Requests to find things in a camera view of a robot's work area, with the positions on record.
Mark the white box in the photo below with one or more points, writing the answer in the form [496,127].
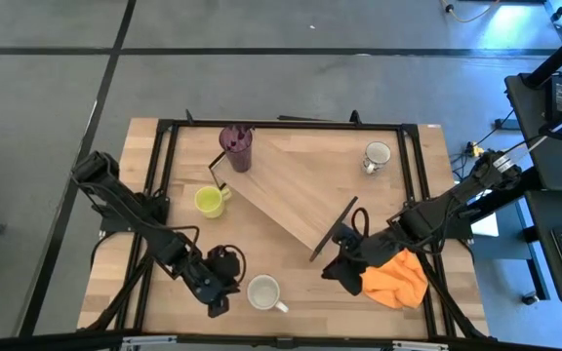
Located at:
[486,226]

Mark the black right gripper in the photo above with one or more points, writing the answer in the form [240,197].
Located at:
[369,251]

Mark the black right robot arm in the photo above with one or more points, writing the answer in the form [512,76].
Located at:
[437,209]

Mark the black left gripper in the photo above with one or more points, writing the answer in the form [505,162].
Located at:
[217,273]

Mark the black diagonal post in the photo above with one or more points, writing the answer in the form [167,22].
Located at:
[559,56]

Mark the black desk with keyboard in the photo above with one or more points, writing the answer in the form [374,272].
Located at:
[544,253]

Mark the black desk with laptop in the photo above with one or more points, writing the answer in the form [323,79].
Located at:
[554,175]

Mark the black aluminium table frame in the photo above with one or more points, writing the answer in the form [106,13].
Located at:
[271,125]

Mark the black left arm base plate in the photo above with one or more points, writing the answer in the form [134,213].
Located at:
[110,225]

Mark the yellow power plug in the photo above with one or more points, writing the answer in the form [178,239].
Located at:
[474,148]

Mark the yellow-green mug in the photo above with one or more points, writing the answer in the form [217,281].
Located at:
[209,201]

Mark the red mug white inside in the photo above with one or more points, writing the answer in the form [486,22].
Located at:
[263,292]

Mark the thin black bar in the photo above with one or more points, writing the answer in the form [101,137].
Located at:
[305,118]

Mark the black caster wheel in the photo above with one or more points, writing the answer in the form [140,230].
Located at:
[530,298]

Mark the black desk foot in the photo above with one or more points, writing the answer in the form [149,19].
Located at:
[505,124]

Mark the black frame clamp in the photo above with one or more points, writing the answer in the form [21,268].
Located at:
[355,117]
[189,118]

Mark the orange cloth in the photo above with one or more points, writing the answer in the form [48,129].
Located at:
[398,285]

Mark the purple faceted tumbler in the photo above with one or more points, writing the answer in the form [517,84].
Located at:
[237,151]

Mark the black rig beam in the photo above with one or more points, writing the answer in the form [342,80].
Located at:
[281,343]

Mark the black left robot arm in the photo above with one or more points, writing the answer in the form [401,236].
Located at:
[130,209]

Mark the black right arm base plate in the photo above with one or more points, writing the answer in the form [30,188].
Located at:
[456,233]

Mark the blue white floral mug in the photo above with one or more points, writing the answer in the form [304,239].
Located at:
[377,153]

